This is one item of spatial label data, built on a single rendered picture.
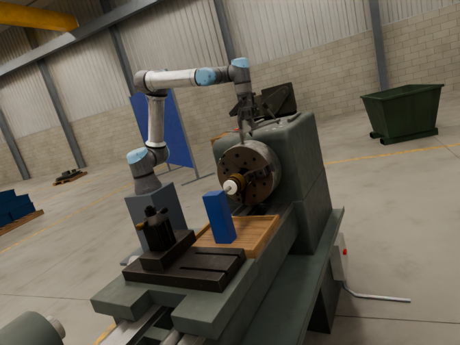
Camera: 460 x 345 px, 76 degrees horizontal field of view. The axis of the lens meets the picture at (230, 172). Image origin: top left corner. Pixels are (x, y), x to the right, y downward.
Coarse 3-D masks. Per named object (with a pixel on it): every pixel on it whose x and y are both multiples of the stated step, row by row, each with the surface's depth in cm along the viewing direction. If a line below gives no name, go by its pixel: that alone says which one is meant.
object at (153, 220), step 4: (144, 216) 104; (152, 216) 102; (156, 216) 103; (160, 216) 104; (144, 220) 103; (148, 220) 102; (152, 220) 102; (156, 220) 102; (160, 220) 103; (148, 224) 102; (152, 224) 101; (156, 224) 102
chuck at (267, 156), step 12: (240, 144) 147; (252, 144) 147; (228, 156) 150; (240, 156) 146; (252, 156) 143; (264, 156) 141; (252, 168) 146; (276, 168) 146; (264, 180) 145; (276, 180) 146; (252, 192) 150; (264, 192) 147; (252, 204) 153
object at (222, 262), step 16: (192, 256) 106; (208, 256) 103; (224, 256) 100; (240, 256) 100; (128, 272) 107; (144, 272) 103; (160, 272) 100; (176, 272) 98; (192, 272) 95; (208, 272) 93; (224, 272) 93; (192, 288) 94; (208, 288) 90; (224, 288) 89
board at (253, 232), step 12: (240, 216) 146; (252, 216) 143; (264, 216) 139; (276, 216) 136; (204, 228) 144; (240, 228) 138; (252, 228) 135; (264, 228) 132; (276, 228) 132; (204, 240) 135; (240, 240) 127; (252, 240) 124; (264, 240) 121; (252, 252) 113
